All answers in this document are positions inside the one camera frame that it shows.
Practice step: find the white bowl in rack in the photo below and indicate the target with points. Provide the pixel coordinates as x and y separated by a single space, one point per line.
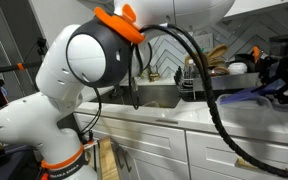
237 68

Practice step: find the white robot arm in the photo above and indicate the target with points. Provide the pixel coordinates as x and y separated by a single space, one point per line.
99 53

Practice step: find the clear plastic lunchbox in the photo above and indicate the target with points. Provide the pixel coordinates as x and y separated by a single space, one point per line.
255 112

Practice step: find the stainless steel sink basin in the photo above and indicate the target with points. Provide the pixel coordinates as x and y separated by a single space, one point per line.
160 96

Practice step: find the gold cabinet handle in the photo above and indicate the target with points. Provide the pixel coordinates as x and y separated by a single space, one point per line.
241 163

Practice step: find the orange cable clip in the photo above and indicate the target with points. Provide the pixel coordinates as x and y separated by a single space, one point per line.
123 25

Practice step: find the wooden cutting board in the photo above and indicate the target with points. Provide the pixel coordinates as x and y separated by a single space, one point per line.
108 165

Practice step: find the gold spring kitchen faucet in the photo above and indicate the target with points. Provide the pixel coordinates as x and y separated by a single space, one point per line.
153 73

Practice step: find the white lower cabinets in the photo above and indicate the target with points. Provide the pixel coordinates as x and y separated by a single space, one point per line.
152 152

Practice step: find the blue lunchbox lid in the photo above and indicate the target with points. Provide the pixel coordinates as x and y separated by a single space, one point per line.
252 92

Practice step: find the black dish drying rack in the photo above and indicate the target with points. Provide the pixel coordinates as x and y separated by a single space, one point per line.
191 89

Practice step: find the white wall outlet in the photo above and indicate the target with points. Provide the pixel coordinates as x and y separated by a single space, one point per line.
205 42

